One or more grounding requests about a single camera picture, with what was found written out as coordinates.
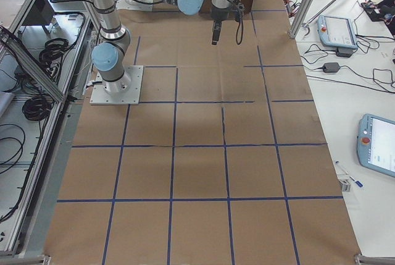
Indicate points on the brown paper table cover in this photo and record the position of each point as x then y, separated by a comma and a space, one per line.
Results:
223, 161

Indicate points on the teach pendant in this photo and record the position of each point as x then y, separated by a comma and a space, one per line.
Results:
375, 144
336, 32

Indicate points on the camera gripper black finger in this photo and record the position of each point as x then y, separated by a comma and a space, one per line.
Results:
216, 29

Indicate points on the black power brick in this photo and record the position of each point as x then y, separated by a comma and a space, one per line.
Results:
331, 67

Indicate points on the teach pendant near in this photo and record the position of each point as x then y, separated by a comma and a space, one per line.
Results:
375, 144

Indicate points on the green tipped grey stick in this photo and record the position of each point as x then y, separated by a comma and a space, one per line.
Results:
306, 25

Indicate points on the teach pendant far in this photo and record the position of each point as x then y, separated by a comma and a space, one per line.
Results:
336, 32

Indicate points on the blue white pen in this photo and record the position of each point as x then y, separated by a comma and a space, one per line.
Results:
346, 174

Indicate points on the white base plate, camera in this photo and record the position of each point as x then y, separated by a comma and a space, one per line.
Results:
127, 90

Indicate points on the small metal clip block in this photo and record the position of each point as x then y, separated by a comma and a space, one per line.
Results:
345, 185

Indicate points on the black gripper body, camera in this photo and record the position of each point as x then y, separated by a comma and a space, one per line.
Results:
218, 15

